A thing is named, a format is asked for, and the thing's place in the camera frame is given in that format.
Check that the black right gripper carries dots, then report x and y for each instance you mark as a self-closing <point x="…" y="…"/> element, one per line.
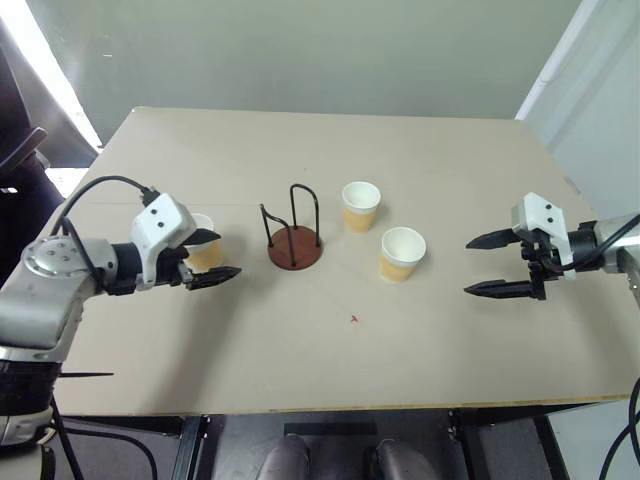
<point x="537" y="255"/>

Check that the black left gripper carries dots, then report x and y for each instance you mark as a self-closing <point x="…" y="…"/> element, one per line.
<point x="169" y="267"/>

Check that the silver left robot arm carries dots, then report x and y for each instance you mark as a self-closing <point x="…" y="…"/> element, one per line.
<point x="47" y="295"/>

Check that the yellow and white paper cup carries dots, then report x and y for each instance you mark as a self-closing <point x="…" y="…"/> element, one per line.
<point x="206" y="257"/>
<point x="360" y="217"/>
<point x="400" y="262"/>

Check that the thin black pointed strip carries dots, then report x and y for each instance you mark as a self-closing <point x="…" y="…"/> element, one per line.
<point x="87" y="374"/>

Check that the white upright panel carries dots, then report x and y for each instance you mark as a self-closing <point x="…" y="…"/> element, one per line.
<point x="590" y="90"/>

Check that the dark rounded shape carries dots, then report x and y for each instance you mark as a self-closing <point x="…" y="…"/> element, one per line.
<point x="285" y="457"/>
<point x="400" y="460"/>

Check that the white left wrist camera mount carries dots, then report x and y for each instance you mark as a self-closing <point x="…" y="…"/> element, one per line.
<point x="160" y="220"/>

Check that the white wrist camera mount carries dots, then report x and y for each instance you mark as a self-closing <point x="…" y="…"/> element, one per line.
<point x="160" y="220"/>
<point x="542" y="210"/>

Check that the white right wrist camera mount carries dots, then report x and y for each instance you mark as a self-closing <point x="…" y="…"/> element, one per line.
<point x="542" y="210"/>

